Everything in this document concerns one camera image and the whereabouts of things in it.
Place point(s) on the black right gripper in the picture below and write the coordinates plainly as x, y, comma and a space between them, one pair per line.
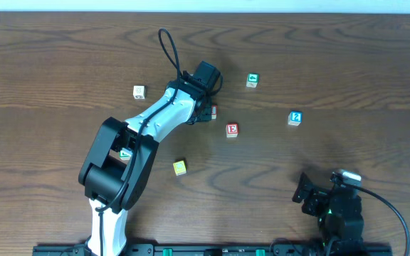
312, 198

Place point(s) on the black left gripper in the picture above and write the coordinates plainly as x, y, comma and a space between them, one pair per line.
205, 114

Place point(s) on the red letter I block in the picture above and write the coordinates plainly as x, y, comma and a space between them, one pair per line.
214, 111

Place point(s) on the red letter E block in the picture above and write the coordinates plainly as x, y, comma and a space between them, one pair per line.
232, 130

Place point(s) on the blue number 2 block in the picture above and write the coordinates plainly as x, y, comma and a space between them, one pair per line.
295, 118

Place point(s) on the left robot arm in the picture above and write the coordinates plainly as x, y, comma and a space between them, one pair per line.
116, 170

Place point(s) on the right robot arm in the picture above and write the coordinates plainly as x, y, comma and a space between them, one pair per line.
338, 212

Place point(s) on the green number 4 block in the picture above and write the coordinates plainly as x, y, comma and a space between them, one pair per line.
252, 80

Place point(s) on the yellow wooden block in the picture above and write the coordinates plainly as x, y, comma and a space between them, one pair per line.
179, 167

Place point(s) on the plain wooden owl block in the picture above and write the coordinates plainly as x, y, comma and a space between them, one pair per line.
139, 92

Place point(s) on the green letter R block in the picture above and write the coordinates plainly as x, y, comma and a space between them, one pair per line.
125, 154

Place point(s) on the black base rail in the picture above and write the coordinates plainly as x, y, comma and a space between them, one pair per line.
280, 249

